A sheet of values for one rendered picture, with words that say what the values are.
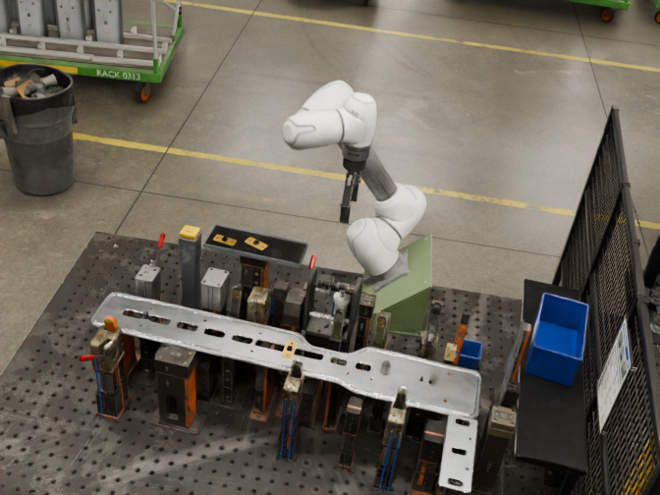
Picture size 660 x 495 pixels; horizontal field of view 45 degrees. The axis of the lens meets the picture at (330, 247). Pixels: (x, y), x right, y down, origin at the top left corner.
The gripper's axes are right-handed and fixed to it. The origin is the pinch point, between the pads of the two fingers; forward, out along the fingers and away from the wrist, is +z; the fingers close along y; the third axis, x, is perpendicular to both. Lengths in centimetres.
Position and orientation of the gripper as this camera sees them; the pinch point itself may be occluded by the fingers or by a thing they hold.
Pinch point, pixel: (348, 208)
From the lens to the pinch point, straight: 265.3
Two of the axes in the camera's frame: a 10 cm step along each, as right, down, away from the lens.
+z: -0.9, 7.9, 6.0
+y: -2.2, 5.7, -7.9
